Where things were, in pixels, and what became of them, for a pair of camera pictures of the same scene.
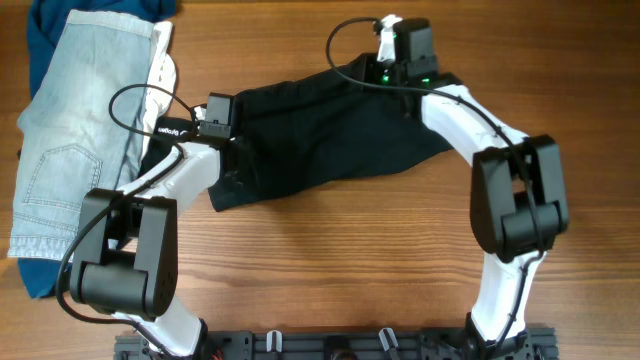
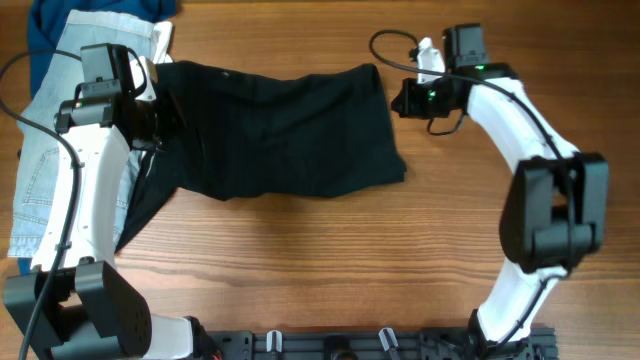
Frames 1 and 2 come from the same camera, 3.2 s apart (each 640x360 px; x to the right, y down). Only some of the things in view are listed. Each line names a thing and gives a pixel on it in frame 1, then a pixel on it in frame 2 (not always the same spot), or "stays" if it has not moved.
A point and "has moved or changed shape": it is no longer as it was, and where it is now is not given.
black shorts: x=325 y=124 has moved or changed shape
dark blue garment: x=44 y=278 stays
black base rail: x=536 y=344 stays
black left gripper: x=243 y=161 to x=177 y=121
